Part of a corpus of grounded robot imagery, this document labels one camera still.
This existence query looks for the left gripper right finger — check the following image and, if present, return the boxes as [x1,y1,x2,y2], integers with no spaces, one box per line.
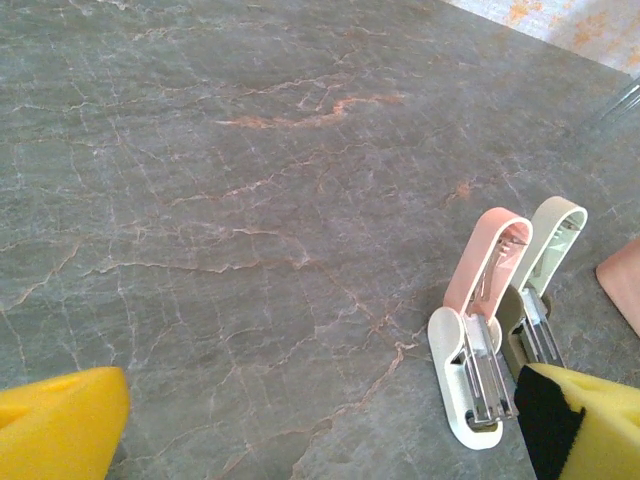
[514,362,640,480]

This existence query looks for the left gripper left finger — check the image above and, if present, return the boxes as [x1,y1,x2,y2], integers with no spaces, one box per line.
[0,366,132,480]

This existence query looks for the pink plastic tray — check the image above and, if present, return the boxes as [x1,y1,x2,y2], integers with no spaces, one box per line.
[594,237,640,337]

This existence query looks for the pink and white stapler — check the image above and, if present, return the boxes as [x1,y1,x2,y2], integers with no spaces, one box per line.
[427,205,535,451]

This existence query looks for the beige and olive stapler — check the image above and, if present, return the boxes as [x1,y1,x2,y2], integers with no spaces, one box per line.
[499,196,589,381]

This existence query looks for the orange patterned backdrop cloth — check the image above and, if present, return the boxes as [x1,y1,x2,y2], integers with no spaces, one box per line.
[442,0,640,81]

